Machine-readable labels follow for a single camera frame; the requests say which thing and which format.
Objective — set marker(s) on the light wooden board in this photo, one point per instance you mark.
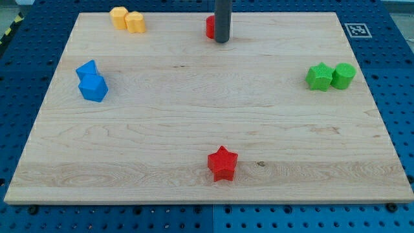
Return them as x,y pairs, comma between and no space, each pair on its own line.
175,96

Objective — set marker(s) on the red star block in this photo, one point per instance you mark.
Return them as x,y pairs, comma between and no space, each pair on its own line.
222,164

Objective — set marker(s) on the red cylinder block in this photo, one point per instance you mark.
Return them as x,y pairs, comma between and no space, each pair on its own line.
210,24

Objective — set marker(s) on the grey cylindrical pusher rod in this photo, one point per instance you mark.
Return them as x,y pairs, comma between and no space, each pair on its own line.
222,13

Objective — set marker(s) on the blue cube block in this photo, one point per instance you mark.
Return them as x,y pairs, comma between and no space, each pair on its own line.
93,87

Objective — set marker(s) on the green star block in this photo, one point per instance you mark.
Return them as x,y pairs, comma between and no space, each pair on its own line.
319,77

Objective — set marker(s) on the yellow heart block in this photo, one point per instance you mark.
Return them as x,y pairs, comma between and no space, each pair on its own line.
135,22

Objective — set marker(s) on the blue triangle block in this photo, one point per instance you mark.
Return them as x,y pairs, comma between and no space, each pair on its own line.
87,68

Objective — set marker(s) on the yellow hexagon block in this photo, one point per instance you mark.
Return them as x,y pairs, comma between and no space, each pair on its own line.
117,16

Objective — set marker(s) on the green cylinder block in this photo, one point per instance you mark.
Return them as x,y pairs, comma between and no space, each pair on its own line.
343,75

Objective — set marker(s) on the white fiducial marker tag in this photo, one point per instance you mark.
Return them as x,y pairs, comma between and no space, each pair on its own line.
357,30

